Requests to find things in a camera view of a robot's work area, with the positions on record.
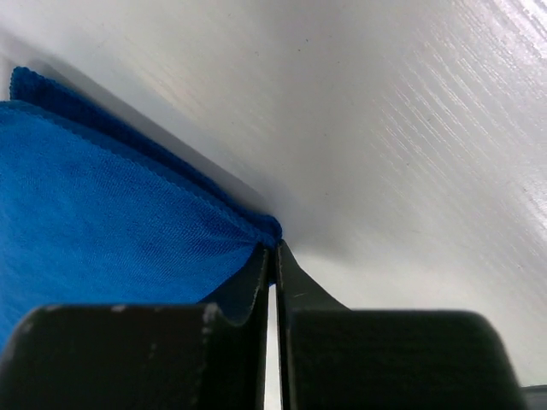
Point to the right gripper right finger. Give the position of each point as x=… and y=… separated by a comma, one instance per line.
x=334, y=357

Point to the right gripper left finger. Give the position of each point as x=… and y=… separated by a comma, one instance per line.
x=209, y=355

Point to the blue towel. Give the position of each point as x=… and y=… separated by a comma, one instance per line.
x=92, y=211

